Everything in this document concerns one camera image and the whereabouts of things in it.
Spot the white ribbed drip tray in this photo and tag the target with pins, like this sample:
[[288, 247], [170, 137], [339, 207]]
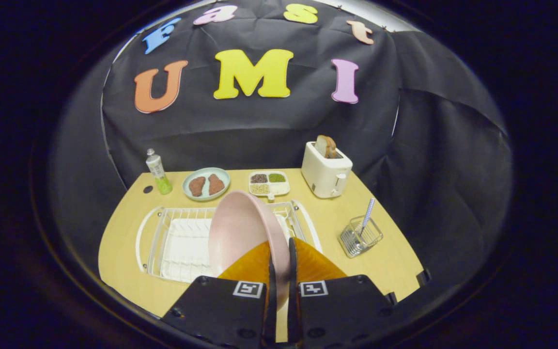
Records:
[[187, 252]]

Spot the pink plate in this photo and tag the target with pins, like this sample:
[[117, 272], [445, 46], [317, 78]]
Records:
[[240, 232]]

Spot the brown meat piece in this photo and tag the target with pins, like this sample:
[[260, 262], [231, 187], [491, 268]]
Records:
[[215, 184], [197, 186]]

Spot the white toaster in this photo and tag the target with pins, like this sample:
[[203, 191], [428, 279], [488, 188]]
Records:
[[322, 174]]

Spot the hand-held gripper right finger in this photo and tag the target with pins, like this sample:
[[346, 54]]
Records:
[[342, 315]]

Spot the brown bread slice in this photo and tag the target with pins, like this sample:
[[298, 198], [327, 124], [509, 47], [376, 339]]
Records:
[[326, 145]]

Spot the white divided grain tray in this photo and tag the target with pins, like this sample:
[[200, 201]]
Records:
[[279, 188]]

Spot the black backdrop cloth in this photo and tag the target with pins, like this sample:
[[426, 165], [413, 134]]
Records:
[[259, 126]]

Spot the light green plate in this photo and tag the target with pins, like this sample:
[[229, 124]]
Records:
[[206, 195]]

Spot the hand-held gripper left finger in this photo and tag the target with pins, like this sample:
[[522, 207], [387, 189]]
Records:
[[221, 315]]

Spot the green drink bottle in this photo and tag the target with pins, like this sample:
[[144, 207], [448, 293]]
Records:
[[158, 169]]

